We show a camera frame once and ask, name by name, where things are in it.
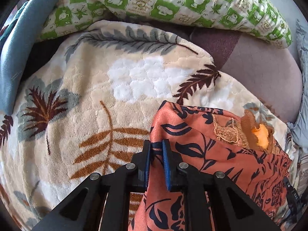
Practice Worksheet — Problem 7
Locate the mauve quilted mattress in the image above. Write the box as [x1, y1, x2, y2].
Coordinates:
[190, 28, 303, 123]

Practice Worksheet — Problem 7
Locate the teal patterned cloth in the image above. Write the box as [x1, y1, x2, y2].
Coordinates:
[0, 1, 28, 49]

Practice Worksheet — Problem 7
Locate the light blue pillow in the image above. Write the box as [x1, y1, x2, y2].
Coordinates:
[287, 19, 308, 147]

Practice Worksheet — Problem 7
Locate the blue folded cloth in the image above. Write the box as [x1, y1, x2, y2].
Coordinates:
[1, 0, 58, 115]

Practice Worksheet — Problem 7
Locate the leaf pattern fleece blanket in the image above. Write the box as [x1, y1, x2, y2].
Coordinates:
[1, 20, 295, 230]

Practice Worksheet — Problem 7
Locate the green white checkered pillow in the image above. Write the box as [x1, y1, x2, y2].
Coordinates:
[39, 0, 292, 49]

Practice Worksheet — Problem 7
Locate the orange floral blouse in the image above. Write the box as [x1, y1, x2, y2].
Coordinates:
[128, 101, 291, 230]

